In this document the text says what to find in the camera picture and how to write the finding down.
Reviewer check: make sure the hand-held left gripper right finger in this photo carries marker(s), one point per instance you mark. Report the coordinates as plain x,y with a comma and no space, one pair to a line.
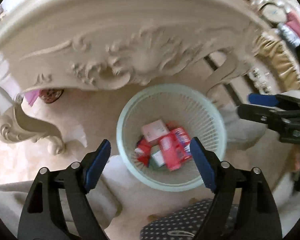
202,165

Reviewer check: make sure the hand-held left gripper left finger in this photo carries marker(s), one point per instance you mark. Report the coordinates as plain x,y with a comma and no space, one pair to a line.
97,165

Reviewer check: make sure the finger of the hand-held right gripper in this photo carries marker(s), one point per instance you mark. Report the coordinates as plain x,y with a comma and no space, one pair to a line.
260,98
255,113

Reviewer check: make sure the red box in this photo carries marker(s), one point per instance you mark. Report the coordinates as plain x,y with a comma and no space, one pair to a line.
171,155

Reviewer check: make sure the red and blue packet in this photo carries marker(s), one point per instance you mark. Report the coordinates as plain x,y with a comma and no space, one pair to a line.
182,138

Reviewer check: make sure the small pale green box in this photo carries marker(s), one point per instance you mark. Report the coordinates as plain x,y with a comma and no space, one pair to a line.
157,158

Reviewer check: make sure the red wrapper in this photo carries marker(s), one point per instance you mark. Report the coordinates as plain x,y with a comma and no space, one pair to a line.
143,152

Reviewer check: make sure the pale green plastic waste basket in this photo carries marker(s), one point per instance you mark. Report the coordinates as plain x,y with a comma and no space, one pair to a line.
190,110

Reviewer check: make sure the light pink box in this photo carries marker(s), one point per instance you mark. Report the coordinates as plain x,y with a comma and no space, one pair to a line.
155,131

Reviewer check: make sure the ornate sofa with fringed cover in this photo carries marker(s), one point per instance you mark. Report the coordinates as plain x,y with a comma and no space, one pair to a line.
272,52

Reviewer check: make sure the star-printed dark cushion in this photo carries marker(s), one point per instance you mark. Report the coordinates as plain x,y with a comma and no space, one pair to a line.
170,225

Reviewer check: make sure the grey patterned cloth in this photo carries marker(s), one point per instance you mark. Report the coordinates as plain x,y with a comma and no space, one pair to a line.
288,33

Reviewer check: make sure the round dark red patterned tin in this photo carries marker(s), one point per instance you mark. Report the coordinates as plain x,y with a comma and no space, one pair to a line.
51,95

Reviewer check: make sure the pink cloth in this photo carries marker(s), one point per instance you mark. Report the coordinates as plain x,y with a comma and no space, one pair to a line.
297,22

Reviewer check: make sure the pink object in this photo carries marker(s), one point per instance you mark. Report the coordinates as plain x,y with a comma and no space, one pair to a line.
31,97

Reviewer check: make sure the ornate cream coffee table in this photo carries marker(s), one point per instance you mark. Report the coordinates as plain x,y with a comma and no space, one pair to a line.
140,30

